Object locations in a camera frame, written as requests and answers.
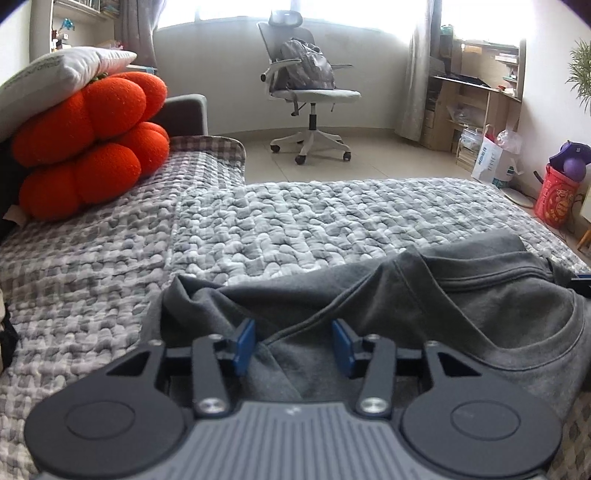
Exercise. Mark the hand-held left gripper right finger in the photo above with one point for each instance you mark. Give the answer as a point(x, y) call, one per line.
point(344, 348)

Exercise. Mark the clear storage box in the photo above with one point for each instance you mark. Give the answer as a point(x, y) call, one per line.
point(468, 147)

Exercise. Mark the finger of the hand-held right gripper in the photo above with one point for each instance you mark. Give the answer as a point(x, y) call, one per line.
point(582, 284)

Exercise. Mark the white paper bag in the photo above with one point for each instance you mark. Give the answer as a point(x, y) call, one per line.
point(491, 161)

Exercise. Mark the grey shirt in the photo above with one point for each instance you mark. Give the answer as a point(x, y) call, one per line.
point(485, 314)

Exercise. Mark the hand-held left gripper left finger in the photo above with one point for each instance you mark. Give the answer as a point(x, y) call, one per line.
point(244, 346)

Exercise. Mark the white pillow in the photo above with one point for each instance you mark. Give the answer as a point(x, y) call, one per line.
point(55, 74)

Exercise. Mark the grey office chair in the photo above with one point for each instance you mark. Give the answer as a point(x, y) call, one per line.
point(318, 94)

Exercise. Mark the grey curtain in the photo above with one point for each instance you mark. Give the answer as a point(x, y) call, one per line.
point(418, 74)
point(138, 32)

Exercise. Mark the white bookshelf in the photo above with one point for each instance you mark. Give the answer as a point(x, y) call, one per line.
point(83, 11)

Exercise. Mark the white cloth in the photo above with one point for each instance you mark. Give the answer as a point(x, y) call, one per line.
point(3, 314)

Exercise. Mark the green potted plant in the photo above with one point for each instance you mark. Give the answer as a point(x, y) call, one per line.
point(581, 69)

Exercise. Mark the blue toy figure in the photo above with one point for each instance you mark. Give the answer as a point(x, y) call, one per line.
point(67, 24)

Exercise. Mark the purple toy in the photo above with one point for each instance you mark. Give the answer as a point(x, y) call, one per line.
point(575, 161)

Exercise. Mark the red bucket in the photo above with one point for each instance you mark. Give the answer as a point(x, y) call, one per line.
point(556, 198)

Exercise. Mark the grey backpack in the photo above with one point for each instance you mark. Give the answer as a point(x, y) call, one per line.
point(307, 64)

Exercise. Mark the light grey quilted blanket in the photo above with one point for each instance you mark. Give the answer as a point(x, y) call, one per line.
point(323, 221)

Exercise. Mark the grey checked quilted blanket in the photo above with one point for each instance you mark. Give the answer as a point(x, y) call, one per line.
point(83, 286)

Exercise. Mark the dark cloth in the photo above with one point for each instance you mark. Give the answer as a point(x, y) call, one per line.
point(7, 346)

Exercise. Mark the clear plastic bag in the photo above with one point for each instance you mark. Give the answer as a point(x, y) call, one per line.
point(510, 141)

